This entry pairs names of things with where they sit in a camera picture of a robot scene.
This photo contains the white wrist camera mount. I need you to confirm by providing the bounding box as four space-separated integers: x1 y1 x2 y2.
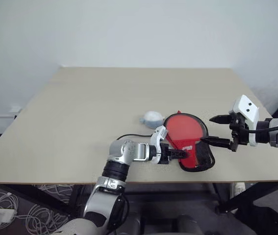
150 125 169 165
228 94 261 147

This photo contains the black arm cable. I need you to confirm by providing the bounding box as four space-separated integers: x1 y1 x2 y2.
106 133 155 232
248 124 278 135

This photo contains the red black mesh paddle case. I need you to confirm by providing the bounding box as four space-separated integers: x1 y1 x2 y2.
164 110 216 173

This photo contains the red table tennis paddle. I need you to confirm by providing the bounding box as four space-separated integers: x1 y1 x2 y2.
170 140 201 170

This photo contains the white cable tangle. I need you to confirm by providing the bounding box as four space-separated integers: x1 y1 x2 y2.
0 183 75 235

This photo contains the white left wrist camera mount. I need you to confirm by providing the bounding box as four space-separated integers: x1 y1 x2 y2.
150 125 169 165

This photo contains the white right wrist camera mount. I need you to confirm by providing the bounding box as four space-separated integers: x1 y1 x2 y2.
228 94 261 147

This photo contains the white power strip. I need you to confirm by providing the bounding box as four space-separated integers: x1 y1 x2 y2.
230 182 247 199

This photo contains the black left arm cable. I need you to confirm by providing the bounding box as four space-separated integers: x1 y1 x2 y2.
106 133 155 232

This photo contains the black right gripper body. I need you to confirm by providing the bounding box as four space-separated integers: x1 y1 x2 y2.
228 115 251 152

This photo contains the white power adapter box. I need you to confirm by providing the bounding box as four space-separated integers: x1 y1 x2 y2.
0 208 16 226

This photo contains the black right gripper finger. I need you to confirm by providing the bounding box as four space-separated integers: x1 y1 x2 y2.
200 137 231 148
209 114 232 125

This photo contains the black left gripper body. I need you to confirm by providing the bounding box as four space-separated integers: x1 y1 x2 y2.
159 143 173 165

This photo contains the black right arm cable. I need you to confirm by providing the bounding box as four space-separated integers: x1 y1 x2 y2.
248 124 278 135

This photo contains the grey white rounded lump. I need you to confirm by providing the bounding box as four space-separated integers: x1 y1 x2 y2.
138 111 165 129

